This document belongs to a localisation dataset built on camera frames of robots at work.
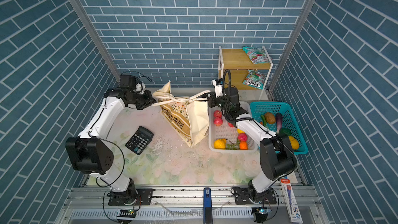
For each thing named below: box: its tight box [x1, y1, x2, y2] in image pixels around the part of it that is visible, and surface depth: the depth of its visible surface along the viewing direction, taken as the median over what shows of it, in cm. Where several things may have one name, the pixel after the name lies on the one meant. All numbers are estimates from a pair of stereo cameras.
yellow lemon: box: [214, 138, 227, 150], surface depth 88 cm
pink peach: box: [237, 132, 248, 142], surface depth 91 cm
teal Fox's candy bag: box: [242, 69, 266, 91], surface depth 104 cm
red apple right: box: [213, 109, 223, 118], surface depth 103 cm
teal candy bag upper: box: [242, 46, 274, 65], surface depth 93 cm
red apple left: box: [213, 116, 224, 127], surface depth 99 cm
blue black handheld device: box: [203, 187, 213, 224], surface depth 73 cm
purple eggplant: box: [275, 112, 283, 134], surface depth 101 cm
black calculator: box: [125, 126, 154, 156], surface depth 93 cm
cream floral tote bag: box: [151, 80, 211, 148], surface depth 87 cm
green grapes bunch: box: [225, 143, 239, 150], surface depth 89 cm
